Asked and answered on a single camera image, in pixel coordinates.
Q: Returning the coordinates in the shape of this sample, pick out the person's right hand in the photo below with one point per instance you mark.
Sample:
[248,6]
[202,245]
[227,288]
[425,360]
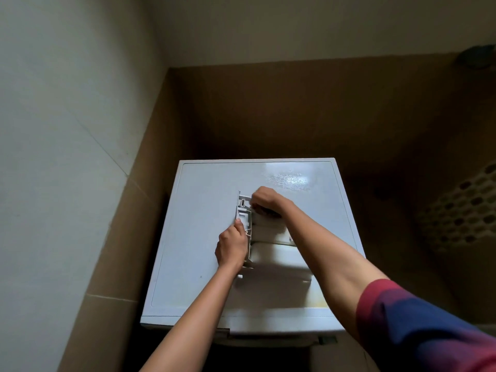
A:
[269,199]

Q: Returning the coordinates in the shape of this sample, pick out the person's left hand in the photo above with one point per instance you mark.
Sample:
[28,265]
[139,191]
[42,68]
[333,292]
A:
[232,247]

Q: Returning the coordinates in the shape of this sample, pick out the white washing machine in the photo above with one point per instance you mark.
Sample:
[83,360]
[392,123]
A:
[193,236]

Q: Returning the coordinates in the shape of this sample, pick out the person's left forearm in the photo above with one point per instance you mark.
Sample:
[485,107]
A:
[190,321]

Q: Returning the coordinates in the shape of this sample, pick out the person's right forearm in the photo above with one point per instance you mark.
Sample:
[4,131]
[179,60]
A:
[329,259]

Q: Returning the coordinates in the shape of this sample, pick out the perforated plastic basket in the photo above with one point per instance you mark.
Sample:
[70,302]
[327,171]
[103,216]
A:
[461,213]

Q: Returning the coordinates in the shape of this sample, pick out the dark red shirt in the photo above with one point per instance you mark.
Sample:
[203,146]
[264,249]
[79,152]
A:
[418,329]

